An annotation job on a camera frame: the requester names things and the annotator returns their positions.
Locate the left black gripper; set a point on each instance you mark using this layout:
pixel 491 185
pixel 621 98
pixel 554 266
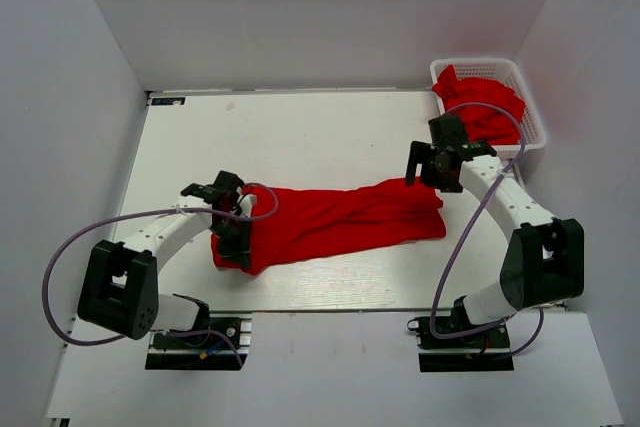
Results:
pixel 239 251

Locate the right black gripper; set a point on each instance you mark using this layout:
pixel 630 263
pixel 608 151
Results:
pixel 420 153

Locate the red t shirt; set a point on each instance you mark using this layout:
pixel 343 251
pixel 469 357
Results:
pixel 486 105
pixel 310 224

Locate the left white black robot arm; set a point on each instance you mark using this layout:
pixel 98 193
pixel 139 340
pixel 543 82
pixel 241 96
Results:
pixel 120 291

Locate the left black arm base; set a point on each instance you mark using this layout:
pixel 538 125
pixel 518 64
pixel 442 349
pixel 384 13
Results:
pixel 223 346

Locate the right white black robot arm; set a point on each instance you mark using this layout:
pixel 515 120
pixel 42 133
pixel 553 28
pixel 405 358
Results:
pixel 544 260

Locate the red t shirt in basket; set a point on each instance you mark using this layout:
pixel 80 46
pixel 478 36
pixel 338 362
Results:
pixel 486 105

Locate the dark label sticker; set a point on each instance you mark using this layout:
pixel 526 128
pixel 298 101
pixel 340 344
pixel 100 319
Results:
pixel 168 101

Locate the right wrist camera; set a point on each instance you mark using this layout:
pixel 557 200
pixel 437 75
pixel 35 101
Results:
pixel 448 135

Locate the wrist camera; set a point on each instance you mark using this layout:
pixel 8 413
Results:
pixel 448 135
pixel 225 193

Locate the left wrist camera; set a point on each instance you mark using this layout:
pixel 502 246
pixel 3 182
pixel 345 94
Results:
pixel 225 193

